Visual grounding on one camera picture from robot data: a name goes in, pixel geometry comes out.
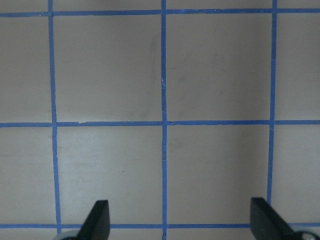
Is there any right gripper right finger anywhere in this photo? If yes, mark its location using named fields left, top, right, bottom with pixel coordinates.
left=250, top=197, right=299, bottom=240

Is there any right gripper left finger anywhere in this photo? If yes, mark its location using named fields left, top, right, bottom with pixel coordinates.
left=76, top=200, right=111, bottom=240

